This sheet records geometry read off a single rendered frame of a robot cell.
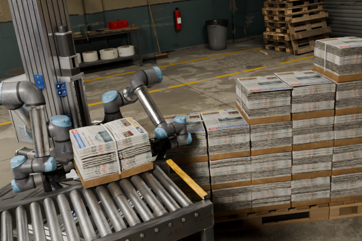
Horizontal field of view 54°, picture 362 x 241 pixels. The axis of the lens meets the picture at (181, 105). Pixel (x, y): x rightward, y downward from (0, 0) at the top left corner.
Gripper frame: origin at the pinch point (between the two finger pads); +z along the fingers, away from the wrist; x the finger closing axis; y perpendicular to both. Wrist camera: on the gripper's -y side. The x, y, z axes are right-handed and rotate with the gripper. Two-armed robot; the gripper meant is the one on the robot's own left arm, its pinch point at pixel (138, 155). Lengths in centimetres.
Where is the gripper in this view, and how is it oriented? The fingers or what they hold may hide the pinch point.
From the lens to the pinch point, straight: 219.0
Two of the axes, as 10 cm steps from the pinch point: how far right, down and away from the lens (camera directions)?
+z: -8.9, 2.2, -4.0
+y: -0.8, -9.4, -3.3
